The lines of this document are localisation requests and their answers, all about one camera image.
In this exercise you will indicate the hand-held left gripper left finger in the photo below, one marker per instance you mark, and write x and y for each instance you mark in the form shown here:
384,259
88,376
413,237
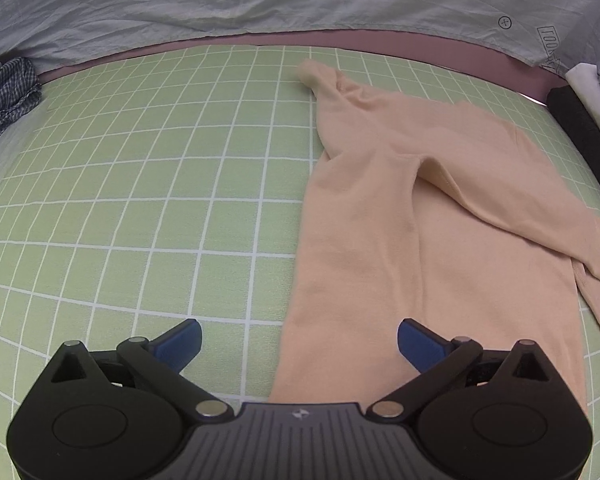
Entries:
180,345

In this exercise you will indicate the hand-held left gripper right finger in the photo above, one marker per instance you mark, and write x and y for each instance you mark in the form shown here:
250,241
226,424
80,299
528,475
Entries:
420,345

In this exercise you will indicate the beige long-sleeve garment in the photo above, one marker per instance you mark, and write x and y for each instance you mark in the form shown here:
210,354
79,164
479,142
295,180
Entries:
380,210

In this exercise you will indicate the green grid mat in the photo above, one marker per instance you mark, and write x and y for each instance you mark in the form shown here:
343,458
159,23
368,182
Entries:
130,185

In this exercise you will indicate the black folded garment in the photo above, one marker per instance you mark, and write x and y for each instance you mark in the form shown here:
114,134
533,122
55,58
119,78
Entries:
580,120

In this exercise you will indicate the blue plaid shirt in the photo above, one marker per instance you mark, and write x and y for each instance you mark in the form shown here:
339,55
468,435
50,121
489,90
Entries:
5,95

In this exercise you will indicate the white folded garment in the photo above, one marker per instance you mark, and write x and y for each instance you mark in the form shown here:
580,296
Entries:
595,95

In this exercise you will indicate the pink backdrop strip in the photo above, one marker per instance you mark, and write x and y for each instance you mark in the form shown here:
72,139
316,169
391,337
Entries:
330,37

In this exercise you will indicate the grey printed bed sheet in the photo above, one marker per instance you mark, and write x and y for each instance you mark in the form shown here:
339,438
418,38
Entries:
280,0

